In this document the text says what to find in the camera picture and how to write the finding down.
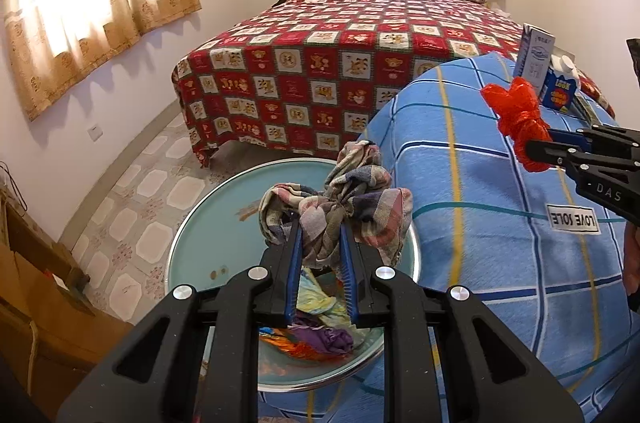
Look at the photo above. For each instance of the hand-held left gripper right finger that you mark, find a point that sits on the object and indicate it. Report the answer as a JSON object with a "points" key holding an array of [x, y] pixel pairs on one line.
{"points": [[350, 278]]}

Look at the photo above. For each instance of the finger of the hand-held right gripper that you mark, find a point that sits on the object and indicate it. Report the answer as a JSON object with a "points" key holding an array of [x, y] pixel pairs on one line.
{"points": [[570, 134], [550, 153]]}

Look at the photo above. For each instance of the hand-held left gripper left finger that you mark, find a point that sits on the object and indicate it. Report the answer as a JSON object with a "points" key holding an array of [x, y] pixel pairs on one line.
{"points": [[292, 273]]}

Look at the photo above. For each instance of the red mesh net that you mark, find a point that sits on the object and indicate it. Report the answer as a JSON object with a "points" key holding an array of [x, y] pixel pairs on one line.
{"points": [[520, 113]]}

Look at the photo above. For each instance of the orange snack wrapper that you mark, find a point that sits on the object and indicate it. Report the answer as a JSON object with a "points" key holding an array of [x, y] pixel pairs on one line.
{"points": [[280, 345]]}

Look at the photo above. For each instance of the light blue trash bin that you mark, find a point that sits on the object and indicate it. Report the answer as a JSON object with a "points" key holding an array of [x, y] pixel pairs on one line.
{"points": [[220, 228]]}

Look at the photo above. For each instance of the plaid cloth rag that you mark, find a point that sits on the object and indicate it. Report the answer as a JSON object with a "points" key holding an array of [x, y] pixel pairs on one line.
{"points": [[360, 188]]}

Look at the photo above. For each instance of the person's right forearm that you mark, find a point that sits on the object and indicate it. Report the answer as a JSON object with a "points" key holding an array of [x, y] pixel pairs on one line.
{"points": [[632, 268]]}

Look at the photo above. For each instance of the yellow wrapper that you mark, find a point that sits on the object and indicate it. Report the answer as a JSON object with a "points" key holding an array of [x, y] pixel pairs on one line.
{"points": [[320, 298]]}

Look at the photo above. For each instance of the blue milk carton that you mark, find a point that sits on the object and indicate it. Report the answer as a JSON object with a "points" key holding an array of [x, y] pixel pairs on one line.
{"points": [[560, 90]]}

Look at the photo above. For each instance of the purple wrapper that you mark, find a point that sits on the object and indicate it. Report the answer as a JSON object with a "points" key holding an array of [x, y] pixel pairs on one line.
{"points": [[325, 338]]}

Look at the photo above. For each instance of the tall white carton box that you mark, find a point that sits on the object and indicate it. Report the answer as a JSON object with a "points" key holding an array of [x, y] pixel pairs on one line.
{"points": [[537, 58]]}

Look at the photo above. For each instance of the bed with red quilt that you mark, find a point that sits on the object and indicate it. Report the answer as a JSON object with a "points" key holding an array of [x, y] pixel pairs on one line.
{"points": [[325, 53]]}

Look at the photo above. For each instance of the brown wooden cabinet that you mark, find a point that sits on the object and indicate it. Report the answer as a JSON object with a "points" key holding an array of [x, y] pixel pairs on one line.
{"points": [[40, 293]]}

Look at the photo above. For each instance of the wide beige patterned curtain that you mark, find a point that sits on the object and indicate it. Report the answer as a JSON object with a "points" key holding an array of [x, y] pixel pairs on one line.
{"points": [[100, 3]]}

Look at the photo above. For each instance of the white wall socket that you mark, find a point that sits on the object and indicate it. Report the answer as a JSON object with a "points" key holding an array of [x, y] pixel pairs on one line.
{"points": [[95, 131]]}

